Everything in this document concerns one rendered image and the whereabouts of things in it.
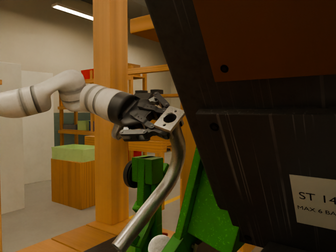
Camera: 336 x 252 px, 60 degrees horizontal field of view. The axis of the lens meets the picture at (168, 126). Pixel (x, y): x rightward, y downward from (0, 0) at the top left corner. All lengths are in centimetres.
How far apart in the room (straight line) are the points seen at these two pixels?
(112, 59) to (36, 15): 779
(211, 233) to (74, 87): 49
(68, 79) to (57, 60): 813
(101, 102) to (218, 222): 37
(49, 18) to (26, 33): 84
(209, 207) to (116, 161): 70
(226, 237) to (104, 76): 78
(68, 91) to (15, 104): 12
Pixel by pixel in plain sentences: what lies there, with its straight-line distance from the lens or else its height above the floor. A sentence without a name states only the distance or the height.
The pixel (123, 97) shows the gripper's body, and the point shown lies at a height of 132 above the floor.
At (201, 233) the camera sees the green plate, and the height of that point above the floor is 112.
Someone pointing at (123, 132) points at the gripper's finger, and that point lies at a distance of 59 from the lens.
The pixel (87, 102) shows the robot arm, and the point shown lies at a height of 131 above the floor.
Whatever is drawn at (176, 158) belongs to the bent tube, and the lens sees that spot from 62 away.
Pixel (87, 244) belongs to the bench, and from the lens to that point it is 100.
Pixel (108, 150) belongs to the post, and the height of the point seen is 115.
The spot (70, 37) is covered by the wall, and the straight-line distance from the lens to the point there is 927.
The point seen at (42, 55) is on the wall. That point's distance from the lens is 864.
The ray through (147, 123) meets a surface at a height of 126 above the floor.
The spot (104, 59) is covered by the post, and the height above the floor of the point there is 147.
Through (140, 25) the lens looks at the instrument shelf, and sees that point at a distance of 82.
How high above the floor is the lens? 129
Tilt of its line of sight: 3 degrees down
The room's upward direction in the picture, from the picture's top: straight up
